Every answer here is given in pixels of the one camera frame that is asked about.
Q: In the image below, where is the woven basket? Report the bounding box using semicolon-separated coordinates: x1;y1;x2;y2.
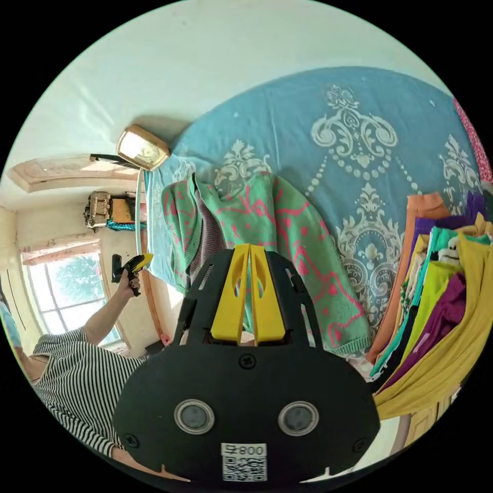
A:
84;191;113;233

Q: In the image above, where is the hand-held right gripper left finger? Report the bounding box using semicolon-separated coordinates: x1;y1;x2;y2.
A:
211;243;251;344

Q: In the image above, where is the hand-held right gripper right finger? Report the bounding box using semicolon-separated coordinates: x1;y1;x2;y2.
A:
250;243;288;346

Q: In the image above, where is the pile of clothes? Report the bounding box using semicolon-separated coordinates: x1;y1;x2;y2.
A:
365;191;493;421

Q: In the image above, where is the pink dotted cloth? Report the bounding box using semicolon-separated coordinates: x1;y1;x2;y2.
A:
452;98;493;185

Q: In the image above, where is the person's left forearm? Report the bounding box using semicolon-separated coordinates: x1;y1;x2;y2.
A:
82;287;134;346

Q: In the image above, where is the cyan sweater with pink print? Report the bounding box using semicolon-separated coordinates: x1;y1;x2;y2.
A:
161;172;373;357

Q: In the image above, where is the bed with blue printed sheet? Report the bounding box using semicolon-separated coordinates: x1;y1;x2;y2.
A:
144;66;487;367

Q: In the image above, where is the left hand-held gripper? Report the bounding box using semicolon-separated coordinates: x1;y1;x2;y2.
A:
120;253;155;298

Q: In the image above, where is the gold clock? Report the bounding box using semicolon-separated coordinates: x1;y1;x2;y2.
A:
116;124;171;172

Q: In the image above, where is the person's left hand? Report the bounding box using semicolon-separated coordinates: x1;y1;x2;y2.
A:
120;269;142;298

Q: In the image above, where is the person's body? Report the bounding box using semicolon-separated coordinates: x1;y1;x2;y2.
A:
15;328;155;469

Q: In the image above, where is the window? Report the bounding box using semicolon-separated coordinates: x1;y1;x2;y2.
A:
22;252;125;346

